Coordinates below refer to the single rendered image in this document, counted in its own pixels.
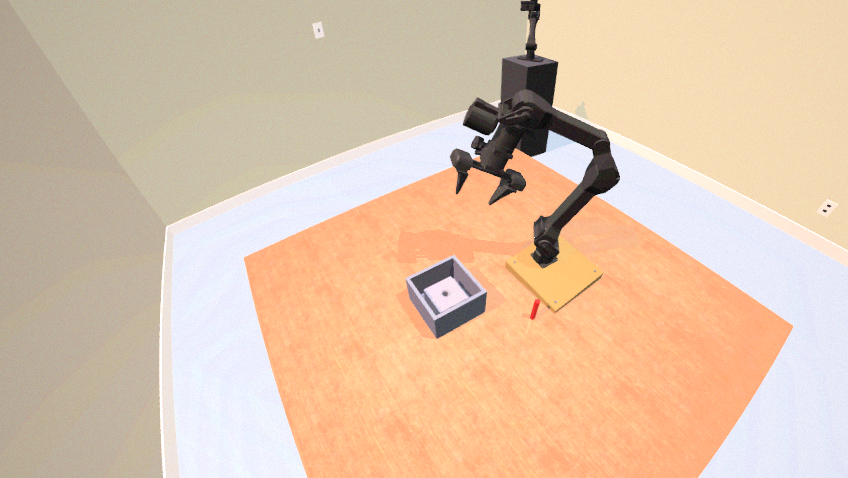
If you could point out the red peg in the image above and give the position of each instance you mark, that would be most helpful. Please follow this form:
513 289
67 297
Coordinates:
535 309

